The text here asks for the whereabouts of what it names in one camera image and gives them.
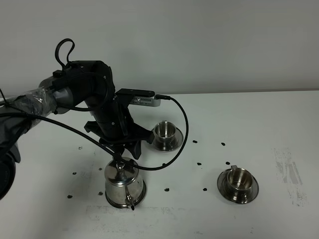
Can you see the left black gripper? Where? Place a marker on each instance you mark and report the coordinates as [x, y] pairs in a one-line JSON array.
[[115, 126]]

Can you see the stainless steel teapot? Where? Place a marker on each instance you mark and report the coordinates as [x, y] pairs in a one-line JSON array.
[[121, 174]]

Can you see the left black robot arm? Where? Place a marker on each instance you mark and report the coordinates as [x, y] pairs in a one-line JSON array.
[[89, 82]]

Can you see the far stainless steel teacup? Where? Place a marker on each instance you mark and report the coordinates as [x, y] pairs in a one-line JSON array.
[[164, 131]]

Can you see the stainless steel teacup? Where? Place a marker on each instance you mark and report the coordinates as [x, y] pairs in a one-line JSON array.
[[164, 131], [239, 179]]

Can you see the teapot steel saucer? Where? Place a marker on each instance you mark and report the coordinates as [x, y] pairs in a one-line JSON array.
[[123, 198]]

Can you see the near stainless steel teacup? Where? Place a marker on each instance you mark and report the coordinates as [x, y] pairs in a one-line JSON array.
[[239, 179]]

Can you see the far steel saucer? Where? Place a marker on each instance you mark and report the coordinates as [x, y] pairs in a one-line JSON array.
[[170, 145]]

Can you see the near steel saucer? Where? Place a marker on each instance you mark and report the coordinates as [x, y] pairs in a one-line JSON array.
[[235, 196]]

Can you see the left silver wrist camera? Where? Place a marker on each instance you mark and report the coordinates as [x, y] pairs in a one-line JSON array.
[[145, 101]]

